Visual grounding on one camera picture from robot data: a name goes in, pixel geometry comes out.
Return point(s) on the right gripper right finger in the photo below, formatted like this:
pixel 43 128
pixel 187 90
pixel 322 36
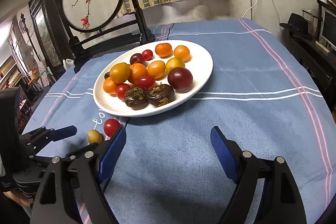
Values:
pixel 280 200

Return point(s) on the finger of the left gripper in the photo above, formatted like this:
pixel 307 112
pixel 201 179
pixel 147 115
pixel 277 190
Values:
pixel 81 151
pixel 62 133

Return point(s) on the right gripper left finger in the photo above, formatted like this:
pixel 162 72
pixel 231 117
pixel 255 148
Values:
pixel 55 201

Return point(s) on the small yellow-green jujube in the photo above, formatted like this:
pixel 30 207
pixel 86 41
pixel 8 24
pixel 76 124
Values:
pixel 94 136

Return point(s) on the dark swirled water chestnut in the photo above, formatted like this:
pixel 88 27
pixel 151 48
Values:
pixel 136 98

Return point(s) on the yellow orange fruit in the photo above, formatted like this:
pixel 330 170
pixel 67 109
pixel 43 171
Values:
pixel 119 73

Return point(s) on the orange mandarin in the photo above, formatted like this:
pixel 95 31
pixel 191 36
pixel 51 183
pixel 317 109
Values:
pixel 163 50
pixel 137 71

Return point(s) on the dark red plum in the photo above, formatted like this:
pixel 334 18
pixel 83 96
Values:
pixel 137 58

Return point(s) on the yellow-orange kumquat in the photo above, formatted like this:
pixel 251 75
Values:
pixel 174 62

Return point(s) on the large orange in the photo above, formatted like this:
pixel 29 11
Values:
pixel 110 87

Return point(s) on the person left hand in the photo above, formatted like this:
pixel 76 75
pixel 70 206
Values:
pixel 18 197

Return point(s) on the red cherry tomato on plate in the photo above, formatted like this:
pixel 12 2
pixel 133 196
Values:
pixel 147 81

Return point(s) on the blue striped tablecloth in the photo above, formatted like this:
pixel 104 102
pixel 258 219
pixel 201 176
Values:
pixel 260 97

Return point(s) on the dark wooden cabinet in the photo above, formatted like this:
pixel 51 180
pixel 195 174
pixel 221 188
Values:
pixel 51 35

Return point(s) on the small red cherry tomato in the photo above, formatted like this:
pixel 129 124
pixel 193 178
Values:
pixel 147 55

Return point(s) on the dark purple plum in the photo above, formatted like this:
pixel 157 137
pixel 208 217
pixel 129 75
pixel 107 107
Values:
pixel 180 79

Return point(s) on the embroidered round screen stand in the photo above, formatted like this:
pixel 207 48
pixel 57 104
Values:
pixel 98 26

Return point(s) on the small orange kumquat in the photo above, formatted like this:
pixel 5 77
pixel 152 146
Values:
pixel 183 53

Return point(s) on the white oval plate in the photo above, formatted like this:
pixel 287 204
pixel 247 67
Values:
pixel 200 65

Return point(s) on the computer monitor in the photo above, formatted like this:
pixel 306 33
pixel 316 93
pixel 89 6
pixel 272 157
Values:
pixel 328 29

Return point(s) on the black hat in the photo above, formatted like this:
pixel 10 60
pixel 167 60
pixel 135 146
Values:
pixel 297 25

